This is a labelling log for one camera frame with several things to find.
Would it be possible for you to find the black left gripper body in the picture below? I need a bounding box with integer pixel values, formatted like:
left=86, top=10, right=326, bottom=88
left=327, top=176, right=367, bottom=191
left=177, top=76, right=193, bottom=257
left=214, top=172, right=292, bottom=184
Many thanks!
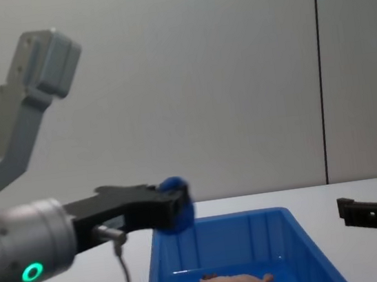
left=61, top=180, right=156, bottom=257

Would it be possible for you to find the round blue soft toy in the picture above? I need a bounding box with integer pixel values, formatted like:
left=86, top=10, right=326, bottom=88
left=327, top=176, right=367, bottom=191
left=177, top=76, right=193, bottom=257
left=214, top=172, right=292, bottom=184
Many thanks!
left=147, top=173, right=200, bottom=237

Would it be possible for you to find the blue plastic bin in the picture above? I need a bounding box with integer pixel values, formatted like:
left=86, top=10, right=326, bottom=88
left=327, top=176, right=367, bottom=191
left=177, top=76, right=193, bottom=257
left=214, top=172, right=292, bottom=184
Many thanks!
left=134, top=198, right=351, bottom=282

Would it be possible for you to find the thin dark cable silver plug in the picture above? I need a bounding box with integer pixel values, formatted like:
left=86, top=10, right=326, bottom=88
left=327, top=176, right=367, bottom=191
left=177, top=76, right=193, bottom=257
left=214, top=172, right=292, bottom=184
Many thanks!
left=12, top=221, right=134, bottom=282

